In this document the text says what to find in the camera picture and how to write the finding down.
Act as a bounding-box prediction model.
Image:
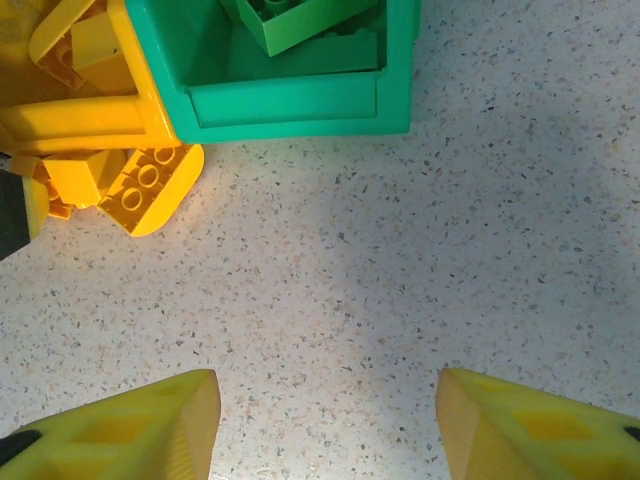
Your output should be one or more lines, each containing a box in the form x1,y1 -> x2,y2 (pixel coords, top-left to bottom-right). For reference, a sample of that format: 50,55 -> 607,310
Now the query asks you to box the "small yellow lego brick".
42,148 -> 129,207

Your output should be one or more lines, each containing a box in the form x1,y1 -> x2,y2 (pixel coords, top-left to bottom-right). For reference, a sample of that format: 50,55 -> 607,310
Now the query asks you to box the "long green lego brick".
234,0 -> 381,57

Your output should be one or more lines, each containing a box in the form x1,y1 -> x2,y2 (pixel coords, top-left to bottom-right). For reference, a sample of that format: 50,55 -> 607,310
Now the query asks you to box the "green plastic bin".
124,0 -> 421,146

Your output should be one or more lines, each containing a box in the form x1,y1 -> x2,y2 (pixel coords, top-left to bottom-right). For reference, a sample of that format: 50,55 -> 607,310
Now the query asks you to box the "curved yellow lego piece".
97,144 -> 206,239

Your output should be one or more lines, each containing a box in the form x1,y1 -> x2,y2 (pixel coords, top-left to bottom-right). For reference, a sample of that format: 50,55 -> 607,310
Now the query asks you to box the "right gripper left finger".
0,368 -> 222,480

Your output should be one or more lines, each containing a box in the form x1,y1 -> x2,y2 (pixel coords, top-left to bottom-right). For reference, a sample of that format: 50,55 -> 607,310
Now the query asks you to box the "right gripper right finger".
434,367 -> 640,480

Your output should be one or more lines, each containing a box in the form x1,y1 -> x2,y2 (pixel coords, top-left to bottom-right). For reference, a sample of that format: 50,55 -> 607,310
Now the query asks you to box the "yellow plastic bin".
0,0 -> 184,156

